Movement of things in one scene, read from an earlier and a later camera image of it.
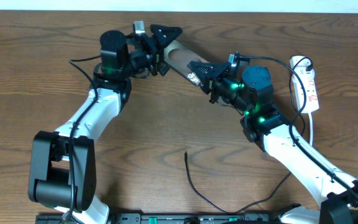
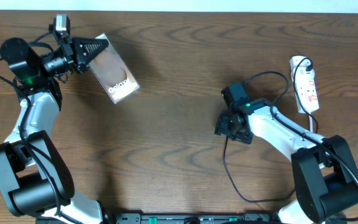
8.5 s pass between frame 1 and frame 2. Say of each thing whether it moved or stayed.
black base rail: stayed
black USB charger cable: moved
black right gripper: moved
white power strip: stayed
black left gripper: moved
